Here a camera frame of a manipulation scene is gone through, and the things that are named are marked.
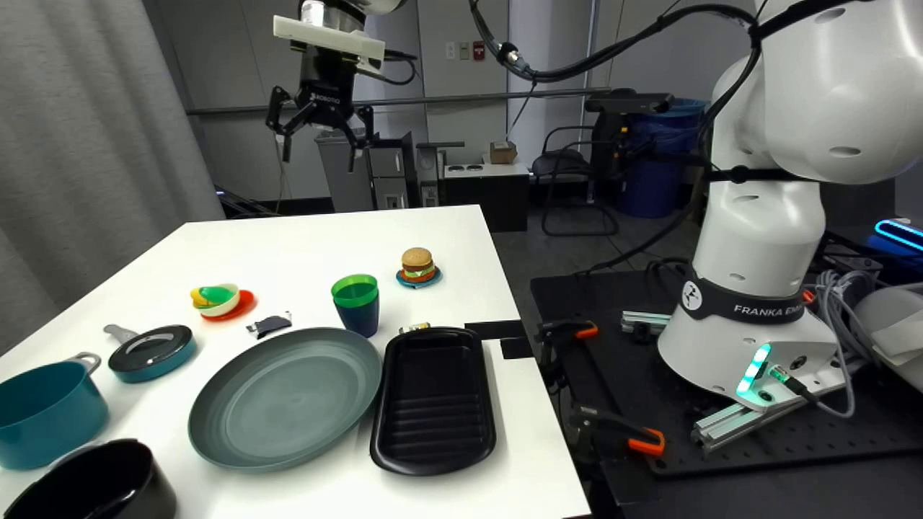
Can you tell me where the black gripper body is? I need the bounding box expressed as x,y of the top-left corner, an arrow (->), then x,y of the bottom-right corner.
296,47 -> 358,125

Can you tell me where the blue cup with green rim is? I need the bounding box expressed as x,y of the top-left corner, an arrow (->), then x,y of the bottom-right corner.
328,272 -> 383,340

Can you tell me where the gray plate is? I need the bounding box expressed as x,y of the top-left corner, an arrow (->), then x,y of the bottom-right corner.
188,327 -> 386,474

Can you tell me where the small teal plate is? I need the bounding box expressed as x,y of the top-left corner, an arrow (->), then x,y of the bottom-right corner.
393,265 -> 445,292

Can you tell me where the small orange plate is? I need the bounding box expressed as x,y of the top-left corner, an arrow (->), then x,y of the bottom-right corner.
200,285 -> 259,327

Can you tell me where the toy hamburger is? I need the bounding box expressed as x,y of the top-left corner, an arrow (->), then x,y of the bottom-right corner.
397,245 -> 442,285

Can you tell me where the black desk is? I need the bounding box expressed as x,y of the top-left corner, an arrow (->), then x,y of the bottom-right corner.
435,156 -> 533,233

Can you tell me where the small black gray clip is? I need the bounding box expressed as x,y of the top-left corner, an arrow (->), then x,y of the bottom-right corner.
246,313 -> 295,340

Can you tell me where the black office chair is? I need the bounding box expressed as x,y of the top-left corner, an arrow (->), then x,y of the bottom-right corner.
530,125 -> 624,241

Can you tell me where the black equipment box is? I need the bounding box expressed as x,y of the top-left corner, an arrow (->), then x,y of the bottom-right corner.
586,89 -> 676,181

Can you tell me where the small teal frying pan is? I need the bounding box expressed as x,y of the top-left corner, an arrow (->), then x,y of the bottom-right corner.
102,323 -> 200,388

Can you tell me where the black ridged grill tray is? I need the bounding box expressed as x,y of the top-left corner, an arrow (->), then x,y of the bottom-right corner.
370,327 -> 500,480

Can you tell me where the blue bin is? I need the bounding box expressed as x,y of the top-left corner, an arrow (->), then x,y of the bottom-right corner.
615,96 -> 710,222

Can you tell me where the teal pot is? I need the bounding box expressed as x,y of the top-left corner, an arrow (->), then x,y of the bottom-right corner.
0,352 -> 112,474

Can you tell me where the black pot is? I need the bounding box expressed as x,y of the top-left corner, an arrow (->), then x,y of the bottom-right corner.
0,440 -> 178,519

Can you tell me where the blue lit device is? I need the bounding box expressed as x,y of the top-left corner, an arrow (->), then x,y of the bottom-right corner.
867,216 -> 923,262

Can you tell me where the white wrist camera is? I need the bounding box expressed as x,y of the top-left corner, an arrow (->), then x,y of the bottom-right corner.
272,11 -> 386,73

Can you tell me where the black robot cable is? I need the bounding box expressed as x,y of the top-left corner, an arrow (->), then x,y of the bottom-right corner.
466,0 -> 831,277

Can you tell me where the black flat bracket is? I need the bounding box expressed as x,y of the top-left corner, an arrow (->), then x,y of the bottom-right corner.
464,317 -> 536,360

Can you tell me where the black clamp with orange handle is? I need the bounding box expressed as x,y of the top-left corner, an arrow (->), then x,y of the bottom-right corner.
565,401 -> 668,463
536,317 -> 602,363

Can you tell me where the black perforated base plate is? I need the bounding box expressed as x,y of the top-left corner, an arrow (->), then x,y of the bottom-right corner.
528,269 -> 923,483

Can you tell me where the aluminium extrusion rail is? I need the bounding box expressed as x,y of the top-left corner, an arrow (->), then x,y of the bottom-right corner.
689,363 -> 849,455

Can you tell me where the gray cable bundle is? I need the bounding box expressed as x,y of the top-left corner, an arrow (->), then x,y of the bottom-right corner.
817,269 -> 875,422

